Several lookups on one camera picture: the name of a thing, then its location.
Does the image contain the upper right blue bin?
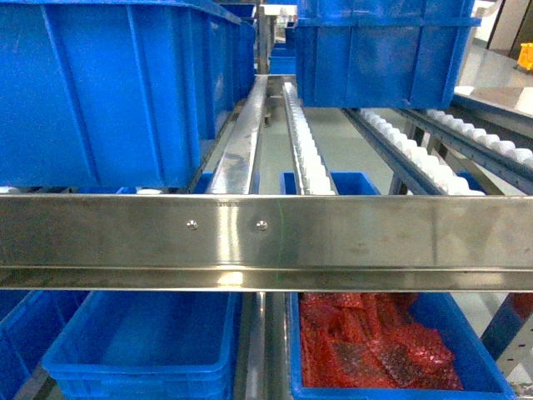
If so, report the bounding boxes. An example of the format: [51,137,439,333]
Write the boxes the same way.
[295,0,480,109]

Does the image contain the upper left blue bin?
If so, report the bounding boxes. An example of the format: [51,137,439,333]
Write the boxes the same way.
[1,1,255,188]

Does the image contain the empty blue bin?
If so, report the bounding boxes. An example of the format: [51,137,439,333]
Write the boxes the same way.
[42,291,242,399]

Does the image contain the blue bin with red wrap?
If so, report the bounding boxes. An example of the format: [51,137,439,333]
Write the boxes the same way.
[287,292,516,399]

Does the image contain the red bubble wrap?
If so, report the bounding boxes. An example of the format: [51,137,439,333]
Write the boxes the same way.
[299,292,464,391]

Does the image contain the stainless steel flow rack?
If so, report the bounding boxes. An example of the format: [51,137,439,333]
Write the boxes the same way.
[1,76,532,399]

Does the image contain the yellow mop bucket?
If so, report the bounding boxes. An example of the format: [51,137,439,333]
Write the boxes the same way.
[517,42,533,72]

